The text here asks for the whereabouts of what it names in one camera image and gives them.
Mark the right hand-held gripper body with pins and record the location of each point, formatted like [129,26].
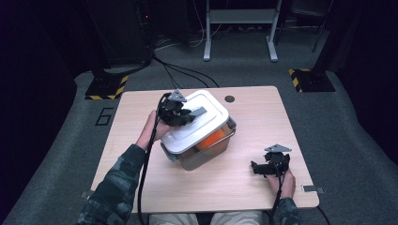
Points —
[280,164]

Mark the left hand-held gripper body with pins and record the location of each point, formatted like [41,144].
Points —
[169,111]

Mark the orange plush toy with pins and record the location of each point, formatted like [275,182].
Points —
[211,139]

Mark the translucent grey storage box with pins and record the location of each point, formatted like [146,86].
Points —
[203,159]

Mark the person's right hand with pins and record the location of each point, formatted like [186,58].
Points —
[284,187]

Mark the person's left hand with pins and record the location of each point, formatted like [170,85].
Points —
[150,134]

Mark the dark round table grommet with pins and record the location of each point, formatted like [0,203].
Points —
[229,99]

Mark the person's right leg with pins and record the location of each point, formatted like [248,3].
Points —
[237,218]

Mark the person's leg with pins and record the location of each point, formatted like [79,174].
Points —
[173,219]
[237,218]

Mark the black striped stand base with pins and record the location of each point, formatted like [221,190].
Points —
[104,87]
[313,81]

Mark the black cabinet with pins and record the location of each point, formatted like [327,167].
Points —
[125,31]

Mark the person's left leg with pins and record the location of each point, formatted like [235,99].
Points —
[173,219]

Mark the white metal stand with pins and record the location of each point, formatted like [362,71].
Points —
[241,15]

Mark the dark curtain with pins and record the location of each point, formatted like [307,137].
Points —
[31,93]
[372,78]

